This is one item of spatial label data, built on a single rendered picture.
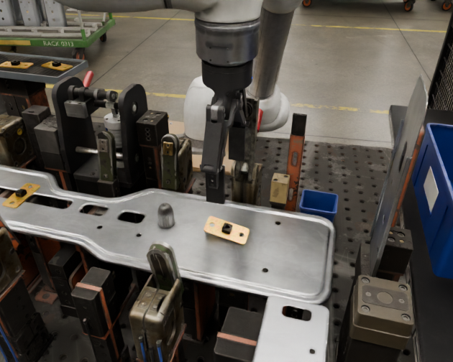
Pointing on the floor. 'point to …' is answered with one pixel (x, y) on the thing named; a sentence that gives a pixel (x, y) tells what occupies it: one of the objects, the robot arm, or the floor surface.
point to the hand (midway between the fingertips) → (226, 173)
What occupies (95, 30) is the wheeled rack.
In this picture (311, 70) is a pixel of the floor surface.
